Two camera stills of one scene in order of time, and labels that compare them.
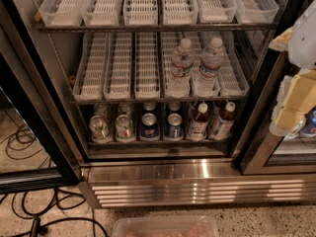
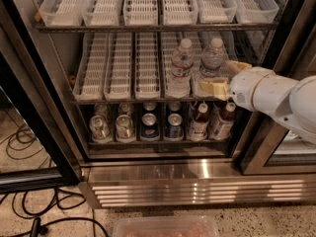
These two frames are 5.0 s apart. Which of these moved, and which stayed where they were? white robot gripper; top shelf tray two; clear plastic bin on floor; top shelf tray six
Moved: white robot gripper
Stayed: top shelf tray two; clear plastic bin on floor; top shelf tray six
